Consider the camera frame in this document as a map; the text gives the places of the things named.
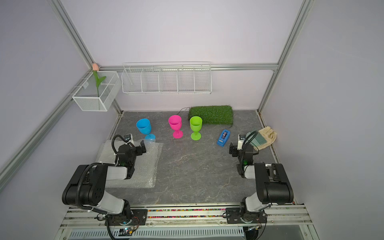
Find blue tape dispenser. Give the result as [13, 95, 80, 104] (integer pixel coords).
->
[217, 130, 231, 147]

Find green plastic wine glass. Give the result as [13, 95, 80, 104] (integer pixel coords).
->
[190, 116, 203, 141]

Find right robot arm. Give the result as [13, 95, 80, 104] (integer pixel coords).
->
[223, 131, 294, 227]

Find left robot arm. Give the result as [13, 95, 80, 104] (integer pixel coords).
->
[62, 135, 148, 230]

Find blue plastic wine glass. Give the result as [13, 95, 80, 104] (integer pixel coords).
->
[136, 119, 156, 142]

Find pink plastic wine glass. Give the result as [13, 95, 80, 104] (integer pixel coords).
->
[168, 115, 183, 139]

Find green dustpan brush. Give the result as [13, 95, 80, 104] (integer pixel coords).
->
[251, 131, 268, 149]

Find artificial grass mat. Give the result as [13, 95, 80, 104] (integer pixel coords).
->
[188, 105, 234, 125]

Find artificial tulip flower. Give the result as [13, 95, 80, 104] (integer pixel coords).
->
[92, 63, 106, 97]

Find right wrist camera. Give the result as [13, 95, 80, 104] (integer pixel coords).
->
[237, 134, 247, 150]

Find white mesh wall basket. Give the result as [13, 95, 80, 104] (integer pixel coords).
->
[72, 71, 122, 112]

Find white wire wall rack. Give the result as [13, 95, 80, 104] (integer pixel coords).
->
[122, 62, 213, 95]

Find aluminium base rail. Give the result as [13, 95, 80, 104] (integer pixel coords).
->
[55, 203, 319, 240]

